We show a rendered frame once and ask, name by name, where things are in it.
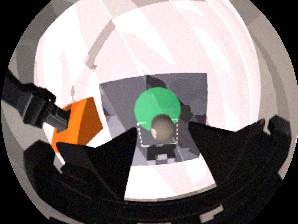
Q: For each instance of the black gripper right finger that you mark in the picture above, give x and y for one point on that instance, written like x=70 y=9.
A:
x=222 y=149

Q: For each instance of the green glass bottle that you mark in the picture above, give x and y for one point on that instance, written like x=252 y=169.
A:
x=157 y=110

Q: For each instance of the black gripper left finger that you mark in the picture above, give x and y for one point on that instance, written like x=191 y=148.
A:
x=110 y=162

